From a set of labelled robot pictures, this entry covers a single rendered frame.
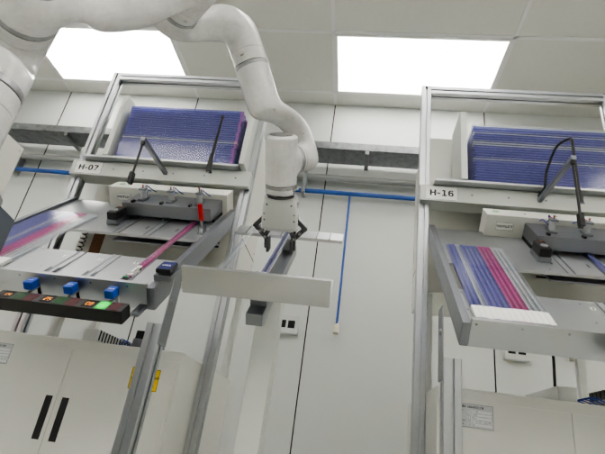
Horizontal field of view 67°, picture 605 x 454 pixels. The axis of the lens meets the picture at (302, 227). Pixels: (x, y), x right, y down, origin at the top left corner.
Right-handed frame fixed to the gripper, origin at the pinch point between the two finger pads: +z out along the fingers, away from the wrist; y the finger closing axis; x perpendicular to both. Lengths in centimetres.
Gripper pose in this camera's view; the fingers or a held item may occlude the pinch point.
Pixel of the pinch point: (280, 246)
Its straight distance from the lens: 130.1
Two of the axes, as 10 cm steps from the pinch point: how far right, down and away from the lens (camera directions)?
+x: -1.5, 3.6, -9.2
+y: -9.9, -0.9, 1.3
